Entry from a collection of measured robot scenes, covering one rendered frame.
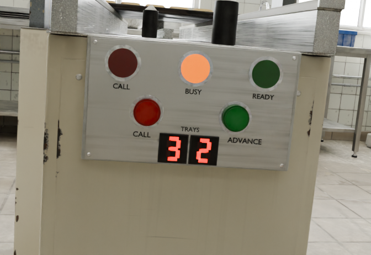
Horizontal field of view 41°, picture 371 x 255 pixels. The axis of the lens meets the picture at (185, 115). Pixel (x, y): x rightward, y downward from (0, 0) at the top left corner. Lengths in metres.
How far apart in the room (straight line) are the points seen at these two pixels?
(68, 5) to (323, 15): 0.28
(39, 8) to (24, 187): 0.47
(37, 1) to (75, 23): 0.85
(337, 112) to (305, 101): 4.36
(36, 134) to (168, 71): 0.81
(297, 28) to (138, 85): 0.22
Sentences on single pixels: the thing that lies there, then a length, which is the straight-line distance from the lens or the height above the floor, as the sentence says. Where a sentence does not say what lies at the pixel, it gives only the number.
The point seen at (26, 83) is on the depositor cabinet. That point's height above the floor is 0.70.
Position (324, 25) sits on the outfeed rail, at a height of 0.87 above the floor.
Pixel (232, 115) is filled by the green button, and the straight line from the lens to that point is 0.56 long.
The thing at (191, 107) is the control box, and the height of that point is 0.77.
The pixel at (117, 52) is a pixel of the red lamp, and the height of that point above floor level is 0.82.
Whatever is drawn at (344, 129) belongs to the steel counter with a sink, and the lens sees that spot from 4.25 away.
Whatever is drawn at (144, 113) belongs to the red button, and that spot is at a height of 0.76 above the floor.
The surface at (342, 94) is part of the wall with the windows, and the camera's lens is 4.98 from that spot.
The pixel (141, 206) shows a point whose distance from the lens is 0.62.
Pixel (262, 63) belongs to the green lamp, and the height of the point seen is 0.82.
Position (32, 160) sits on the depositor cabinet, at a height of 0.50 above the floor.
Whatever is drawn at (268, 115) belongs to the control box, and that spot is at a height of 0.77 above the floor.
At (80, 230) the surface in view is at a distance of 0.63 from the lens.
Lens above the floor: 0.84
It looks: 9 degrees down
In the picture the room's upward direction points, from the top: 5 degrees clockwise
